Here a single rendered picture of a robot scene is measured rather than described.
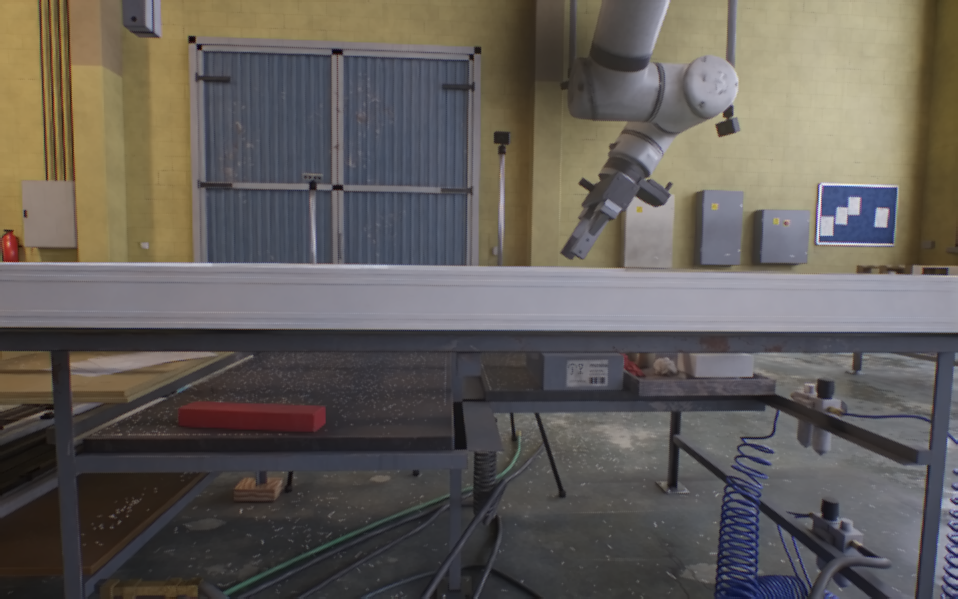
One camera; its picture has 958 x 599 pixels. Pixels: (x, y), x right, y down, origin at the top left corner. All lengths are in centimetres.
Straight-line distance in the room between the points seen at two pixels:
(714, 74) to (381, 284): 56
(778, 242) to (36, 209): 1049
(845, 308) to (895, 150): 940
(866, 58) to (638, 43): 937
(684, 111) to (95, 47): 819
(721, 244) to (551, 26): 394
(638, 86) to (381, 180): 655
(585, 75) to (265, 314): 54
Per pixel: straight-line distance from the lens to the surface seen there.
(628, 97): 80
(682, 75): 84
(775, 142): 890
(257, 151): 770
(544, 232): 689
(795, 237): 868
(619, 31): 76
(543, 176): 698
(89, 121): 841
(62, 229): 867
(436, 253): 708
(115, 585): 141
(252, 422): 114
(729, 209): 812
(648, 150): 92
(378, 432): 106
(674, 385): 145
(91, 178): 829
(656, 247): 760
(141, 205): 838
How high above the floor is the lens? 94
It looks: 4 degrees down
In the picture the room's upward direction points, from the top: 1 degrees clockwise
